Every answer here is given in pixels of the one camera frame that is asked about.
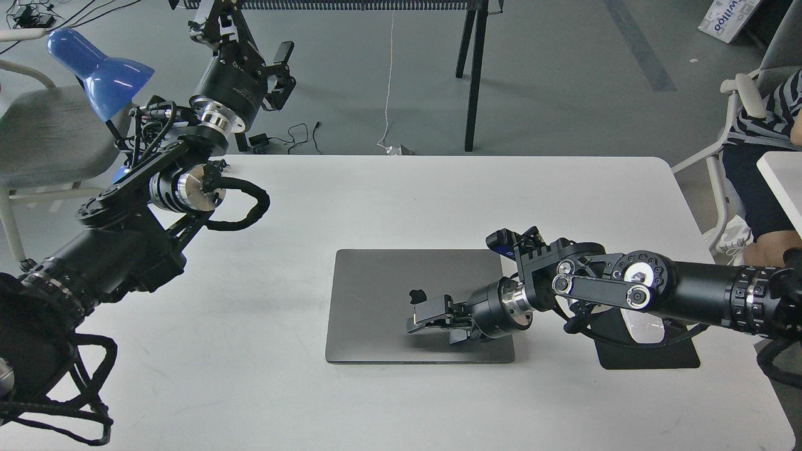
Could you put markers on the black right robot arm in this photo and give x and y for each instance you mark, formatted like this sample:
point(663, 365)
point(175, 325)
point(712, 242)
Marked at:
point(574, 278)

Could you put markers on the white computer mouse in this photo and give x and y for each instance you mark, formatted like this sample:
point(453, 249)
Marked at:
point(644, 328)

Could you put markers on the seated person striped shirt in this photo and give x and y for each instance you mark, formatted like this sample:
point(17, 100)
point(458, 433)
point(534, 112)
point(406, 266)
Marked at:
point(747, 141)

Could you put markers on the grey laptop computer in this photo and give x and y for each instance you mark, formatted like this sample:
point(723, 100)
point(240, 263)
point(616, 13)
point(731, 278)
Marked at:
point(370, 306)

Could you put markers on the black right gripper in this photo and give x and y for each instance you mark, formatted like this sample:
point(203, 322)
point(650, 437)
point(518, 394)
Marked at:
point(493, 312)

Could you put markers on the blue desk lamp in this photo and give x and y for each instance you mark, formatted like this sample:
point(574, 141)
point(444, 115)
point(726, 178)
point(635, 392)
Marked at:
point(109, 83)

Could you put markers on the black table legs background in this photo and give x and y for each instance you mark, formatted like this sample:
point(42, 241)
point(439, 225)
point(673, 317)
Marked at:
point(472, 41)

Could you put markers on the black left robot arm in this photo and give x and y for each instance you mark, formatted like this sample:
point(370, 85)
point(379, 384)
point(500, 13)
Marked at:
point(135, 230)

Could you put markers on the white cardboard box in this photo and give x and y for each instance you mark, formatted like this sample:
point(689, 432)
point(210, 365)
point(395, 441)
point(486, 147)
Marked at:
point(725, 19)

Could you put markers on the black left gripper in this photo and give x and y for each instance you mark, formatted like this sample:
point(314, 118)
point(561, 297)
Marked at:
point(237, 81)

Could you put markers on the grey chair on left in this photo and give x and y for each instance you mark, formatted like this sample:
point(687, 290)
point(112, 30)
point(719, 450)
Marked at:
point(51, 142)

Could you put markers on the black mouse pad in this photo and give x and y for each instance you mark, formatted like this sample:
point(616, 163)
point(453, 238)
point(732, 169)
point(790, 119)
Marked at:
point(611, 324)

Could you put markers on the black power adapter with cable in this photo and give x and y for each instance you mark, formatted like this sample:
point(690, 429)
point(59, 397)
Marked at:
point(261, 144)

